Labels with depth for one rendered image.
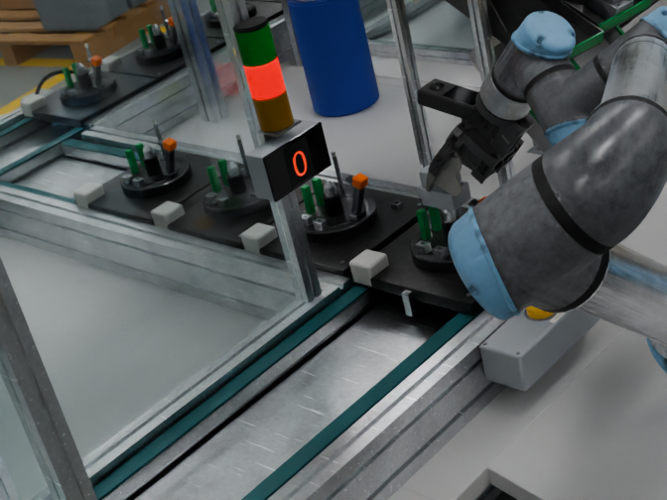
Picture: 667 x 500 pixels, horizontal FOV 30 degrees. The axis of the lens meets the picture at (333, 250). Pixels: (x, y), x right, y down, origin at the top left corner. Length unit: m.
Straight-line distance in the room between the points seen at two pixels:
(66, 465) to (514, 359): 0.70
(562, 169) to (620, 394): 0.63
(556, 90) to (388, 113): 1.20
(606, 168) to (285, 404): 0.75
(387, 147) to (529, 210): 1.42
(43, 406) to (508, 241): 0.47
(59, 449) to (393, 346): 0.75
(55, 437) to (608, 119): 0.61
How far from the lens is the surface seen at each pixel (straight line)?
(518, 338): 1.74
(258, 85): 1.74
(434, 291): 1.86
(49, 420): 1.22
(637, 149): 1.22
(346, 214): 2.09
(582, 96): 1.60
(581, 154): 1.21
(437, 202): 1.90
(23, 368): 1.18
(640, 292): 1.40
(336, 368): 1.84
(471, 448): 1.72
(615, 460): 1.67
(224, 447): 1.75
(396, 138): 2.66
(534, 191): 1.22
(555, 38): 1.64
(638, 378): 1.80
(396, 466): 1.66
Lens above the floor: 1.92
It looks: 28 degrees down
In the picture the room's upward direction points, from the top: 14 degrees counter-clockwise
